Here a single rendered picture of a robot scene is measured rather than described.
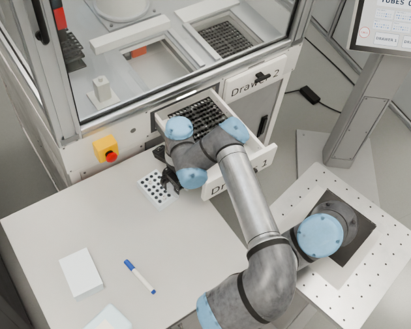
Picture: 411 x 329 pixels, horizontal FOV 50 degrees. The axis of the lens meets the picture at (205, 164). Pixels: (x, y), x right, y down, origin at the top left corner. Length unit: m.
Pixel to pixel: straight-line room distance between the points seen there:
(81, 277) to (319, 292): 0.72
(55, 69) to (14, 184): 1.42
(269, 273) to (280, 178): 1.68
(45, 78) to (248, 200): 0.62
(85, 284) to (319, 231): 0.68
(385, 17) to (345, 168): 1.04
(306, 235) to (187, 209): 0.43
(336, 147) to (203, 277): 1.34
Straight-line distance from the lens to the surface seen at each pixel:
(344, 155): 2.57
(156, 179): 1.52
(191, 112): 1.59
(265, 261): 0.91
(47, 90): 1.27
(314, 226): 1.28
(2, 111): 2.92
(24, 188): 2.55
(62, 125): 1.38
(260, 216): 0.96
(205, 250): 1.44
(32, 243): 1.51
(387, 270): 1.58
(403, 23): 1.94
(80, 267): 1.39
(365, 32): 1.89
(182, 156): 1.15
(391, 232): 1.65
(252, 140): 1.55
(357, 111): 2.30
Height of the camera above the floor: 2.08
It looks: 55 degrees down
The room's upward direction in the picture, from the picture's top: 8 degrees clockwise
